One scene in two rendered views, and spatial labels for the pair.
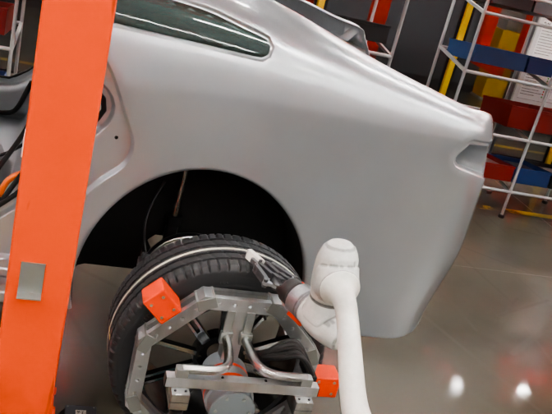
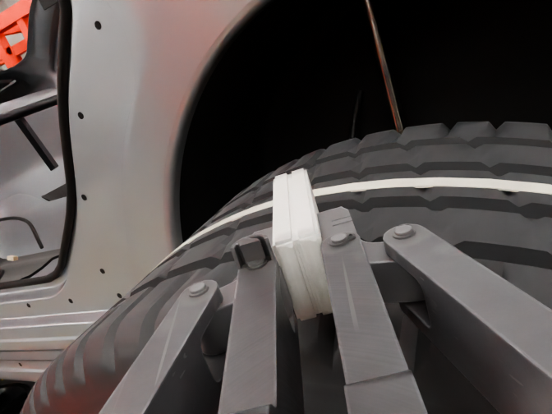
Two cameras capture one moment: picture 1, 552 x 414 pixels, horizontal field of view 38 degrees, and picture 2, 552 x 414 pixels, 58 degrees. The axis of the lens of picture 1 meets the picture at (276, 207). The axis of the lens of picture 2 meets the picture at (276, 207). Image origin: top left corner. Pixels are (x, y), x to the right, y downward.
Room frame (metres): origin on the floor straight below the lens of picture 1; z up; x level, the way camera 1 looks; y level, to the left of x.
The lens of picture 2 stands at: (1.97, -0.11, 1.27)
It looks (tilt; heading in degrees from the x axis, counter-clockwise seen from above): 18 degrees down; 50
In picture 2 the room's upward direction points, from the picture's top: 22 degrees counter-clockwise
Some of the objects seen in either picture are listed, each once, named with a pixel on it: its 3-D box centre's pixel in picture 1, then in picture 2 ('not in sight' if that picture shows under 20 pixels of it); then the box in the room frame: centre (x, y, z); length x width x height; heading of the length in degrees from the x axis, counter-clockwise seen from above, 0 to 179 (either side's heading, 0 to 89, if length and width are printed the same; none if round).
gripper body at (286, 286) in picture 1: (287, 287); not in sight; (1.98, -0.08, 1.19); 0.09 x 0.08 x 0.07; 43
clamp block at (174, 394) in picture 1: (177, 391); not in sight; (1.75, 0.13, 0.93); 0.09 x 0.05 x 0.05; 18
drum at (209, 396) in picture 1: (226, 388); not in sight; (1.93, 0.01, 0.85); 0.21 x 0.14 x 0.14; 18
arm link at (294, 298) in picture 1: (302, 301); not in sight; (1.92, -0.13, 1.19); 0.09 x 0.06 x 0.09; 133
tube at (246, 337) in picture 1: (277, 348); not in sight; (1.91, -0.10, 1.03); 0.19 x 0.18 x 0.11; 18
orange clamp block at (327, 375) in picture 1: (321, 380); not in sight; (2.10, -0.27, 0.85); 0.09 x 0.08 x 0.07; 108
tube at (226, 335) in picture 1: (208, 342); not in sight; (1.85, 0.09, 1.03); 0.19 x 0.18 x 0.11; 18
